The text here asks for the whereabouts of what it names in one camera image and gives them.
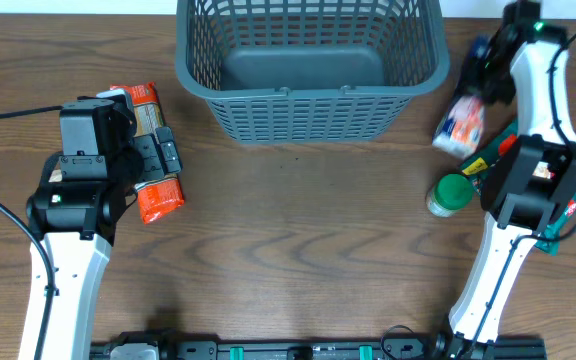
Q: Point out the green Nescafe coffee bag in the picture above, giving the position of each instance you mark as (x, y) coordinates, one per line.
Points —
(477, 167)

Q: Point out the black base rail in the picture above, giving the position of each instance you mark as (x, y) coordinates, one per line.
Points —
(398, 342)

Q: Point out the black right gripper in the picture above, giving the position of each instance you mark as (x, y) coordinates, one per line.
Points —
(507, 91)

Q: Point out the green lid glass jar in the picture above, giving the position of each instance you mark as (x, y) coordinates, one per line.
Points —
(449, 195)

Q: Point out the multicolour tissue pack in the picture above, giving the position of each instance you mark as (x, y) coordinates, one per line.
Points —
(460, 129)

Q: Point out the beige cream snack pouch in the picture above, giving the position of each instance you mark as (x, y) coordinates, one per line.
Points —
(56, 176)

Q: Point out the grey plastic mesh basket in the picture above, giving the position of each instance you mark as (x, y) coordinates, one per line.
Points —
(294, 71)

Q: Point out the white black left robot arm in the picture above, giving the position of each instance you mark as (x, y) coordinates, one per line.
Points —
(75, 224)

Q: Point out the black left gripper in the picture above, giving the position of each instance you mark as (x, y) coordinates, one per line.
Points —
(149, 148)

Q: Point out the orange spaghetti package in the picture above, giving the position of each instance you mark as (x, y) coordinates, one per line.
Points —
(156, 199)

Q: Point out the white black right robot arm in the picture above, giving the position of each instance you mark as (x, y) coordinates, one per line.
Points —
(530, 186)

